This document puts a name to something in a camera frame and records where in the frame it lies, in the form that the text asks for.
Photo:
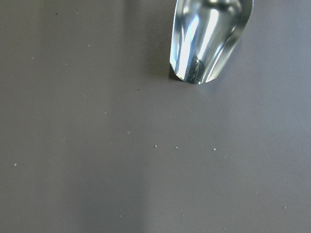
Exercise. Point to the shiny metal scoop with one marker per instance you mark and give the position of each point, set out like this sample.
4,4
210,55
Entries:
205,32

